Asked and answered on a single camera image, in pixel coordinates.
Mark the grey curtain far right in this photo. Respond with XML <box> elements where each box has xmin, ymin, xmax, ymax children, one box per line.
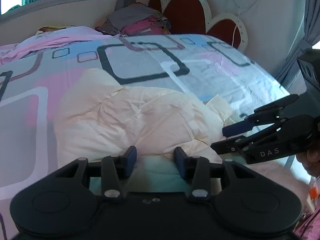
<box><xmin>276</xmin><ymin>0</ymin><xmax>319</xmax><ymax>88</ymax></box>

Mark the person's right hand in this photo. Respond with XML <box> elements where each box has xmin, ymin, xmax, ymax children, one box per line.
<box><xmin>296</xmin><ymin>148</ymin><xmax>320</xmax><ymax>177</ymax></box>

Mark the pink blanket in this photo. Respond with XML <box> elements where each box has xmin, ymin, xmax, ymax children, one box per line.
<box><xmin>0</xmin><ymin>26</ymin><xmax>111</xmax><ymax>65</ymax></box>

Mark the cream white quilted jacket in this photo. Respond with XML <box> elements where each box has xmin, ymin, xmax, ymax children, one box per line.
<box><xmin>53</xmin><ymin>68</ymin><xmax>311</xmax><ymax>201</ymax></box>

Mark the stack of folded clothes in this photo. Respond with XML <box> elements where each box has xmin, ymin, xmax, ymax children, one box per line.
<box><xmin>95</xmin><ymin>3</ymin><xmax>171</xmax><ymax>36</ymax></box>

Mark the colourful patterned pillow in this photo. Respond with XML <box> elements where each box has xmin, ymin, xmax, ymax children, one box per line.
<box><xmin>36</xmin><ymin>25</ymin><xmax>73</xmax><ymax>35</ymax></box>

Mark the patterned grey pink bedsheet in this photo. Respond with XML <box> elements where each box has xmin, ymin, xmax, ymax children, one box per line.
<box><xmin>1</xmin><ymin>34</ymin><xmax>288</xmax><ymax>239</ymax></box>

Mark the white hanging cable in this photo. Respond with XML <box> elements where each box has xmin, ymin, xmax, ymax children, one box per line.
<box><xmin>229</xmin><ymin>0</ymin><xmax>262</xmax><ymax>48</ymax></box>

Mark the red heart-shaped headboard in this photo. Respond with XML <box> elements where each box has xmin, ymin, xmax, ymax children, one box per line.
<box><xmin>148</xmin><ymin>0</ymin><xmax>248</xmax><ymax>53</ymax></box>

